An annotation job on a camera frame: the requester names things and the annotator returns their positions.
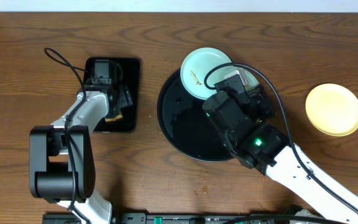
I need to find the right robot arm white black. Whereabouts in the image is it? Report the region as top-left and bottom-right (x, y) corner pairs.
(202, 85), (358, 223)

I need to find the yellow green scrub sponge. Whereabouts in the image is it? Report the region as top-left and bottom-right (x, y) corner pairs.
(104, 109), (123, 123)

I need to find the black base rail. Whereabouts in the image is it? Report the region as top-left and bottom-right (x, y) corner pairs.
(42, 211), (304, 224)

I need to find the black rectangular tray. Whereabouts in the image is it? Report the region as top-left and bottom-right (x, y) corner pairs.
(83, 57), (140, 133)

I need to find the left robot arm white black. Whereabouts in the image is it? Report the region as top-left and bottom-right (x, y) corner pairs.
(29, 85), (132, 223)

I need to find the mint plate with stain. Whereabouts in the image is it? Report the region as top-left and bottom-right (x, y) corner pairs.
(180, 47), (232, 100)

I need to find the yellow plate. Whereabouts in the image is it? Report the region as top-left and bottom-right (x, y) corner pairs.
(305, 83), (358, 137)

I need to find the black round tray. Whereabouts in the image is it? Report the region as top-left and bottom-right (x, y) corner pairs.
(157, 70), (232, 162)

